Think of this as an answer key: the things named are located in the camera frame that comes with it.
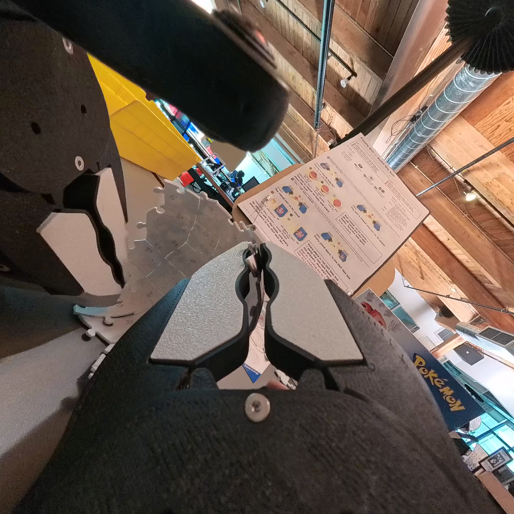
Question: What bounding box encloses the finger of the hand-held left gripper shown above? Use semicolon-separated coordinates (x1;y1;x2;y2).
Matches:
37;173;126;319
96;167;130;278

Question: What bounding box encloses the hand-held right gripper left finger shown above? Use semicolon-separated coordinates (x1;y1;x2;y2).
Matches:
149;242;262;381

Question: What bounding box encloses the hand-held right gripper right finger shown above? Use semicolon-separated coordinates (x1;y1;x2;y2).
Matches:
259;241;364;381

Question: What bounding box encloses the grey partial puzzle ball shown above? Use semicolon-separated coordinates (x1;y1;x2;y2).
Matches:
78;181;258;380

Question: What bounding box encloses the blue puzzle box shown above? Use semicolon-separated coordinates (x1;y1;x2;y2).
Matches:
354;288;484;432

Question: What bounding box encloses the yellow plastic bin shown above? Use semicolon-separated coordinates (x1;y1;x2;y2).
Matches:
88;54;202;181

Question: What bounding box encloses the white instruction sheet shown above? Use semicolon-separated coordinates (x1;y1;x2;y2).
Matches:
238;133;430;294

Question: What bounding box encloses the thin black ceiling rod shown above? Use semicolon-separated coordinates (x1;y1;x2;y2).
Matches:
403;283;514;314
417;137;514;197

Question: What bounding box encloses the printed tag sign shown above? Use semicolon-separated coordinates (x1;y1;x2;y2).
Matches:
480;448;512;472

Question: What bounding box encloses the black slanted pole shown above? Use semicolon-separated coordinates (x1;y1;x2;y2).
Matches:
331;38;474;147

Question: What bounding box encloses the black track light bar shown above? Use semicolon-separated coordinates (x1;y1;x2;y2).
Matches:
277;0;358;79

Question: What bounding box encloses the grey metal beam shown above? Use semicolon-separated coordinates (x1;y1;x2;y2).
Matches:
371;0;450;145

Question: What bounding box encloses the black pleated shade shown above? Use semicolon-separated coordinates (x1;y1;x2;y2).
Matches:
445;0;514;74

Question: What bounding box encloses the black wall speaker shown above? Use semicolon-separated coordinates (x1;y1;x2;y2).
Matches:
454;343;484;366

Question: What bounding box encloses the rectangular vent duct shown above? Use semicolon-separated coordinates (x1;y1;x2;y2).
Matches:
456;321;514;354

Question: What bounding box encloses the silver spiral air duct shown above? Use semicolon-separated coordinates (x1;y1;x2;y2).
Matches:
385;66;502;172

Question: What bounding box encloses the teal hanging rail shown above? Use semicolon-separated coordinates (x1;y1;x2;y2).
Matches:
315;0;336;130

